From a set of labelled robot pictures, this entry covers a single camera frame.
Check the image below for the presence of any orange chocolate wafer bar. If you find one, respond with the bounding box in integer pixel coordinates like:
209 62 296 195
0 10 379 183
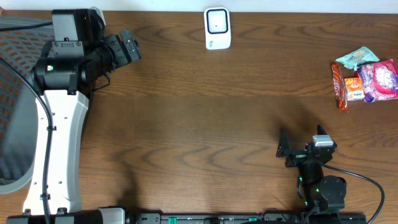
331 63 348 112

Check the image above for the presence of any small orange snack box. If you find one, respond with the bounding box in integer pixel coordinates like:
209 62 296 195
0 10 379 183
345 78 365 101

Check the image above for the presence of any teal snack packet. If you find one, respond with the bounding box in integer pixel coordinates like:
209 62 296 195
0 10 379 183
335 47 379 71

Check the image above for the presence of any purple snack packet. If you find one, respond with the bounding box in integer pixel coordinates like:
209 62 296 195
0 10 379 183
357 59 397 103

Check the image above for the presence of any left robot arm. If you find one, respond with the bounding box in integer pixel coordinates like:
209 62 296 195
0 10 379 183
7 7 141 224

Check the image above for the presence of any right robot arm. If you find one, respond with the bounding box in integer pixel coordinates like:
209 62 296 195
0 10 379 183
276 125 347 223

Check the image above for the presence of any white barcode scanner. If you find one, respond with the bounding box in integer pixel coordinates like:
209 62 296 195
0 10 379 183
203 7 231 50

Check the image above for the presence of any grey plastic mesh basket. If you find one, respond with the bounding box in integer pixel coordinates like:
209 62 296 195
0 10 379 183
1 16 53 195

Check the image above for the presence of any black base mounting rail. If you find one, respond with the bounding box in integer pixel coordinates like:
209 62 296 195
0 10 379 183
125 212 367 224

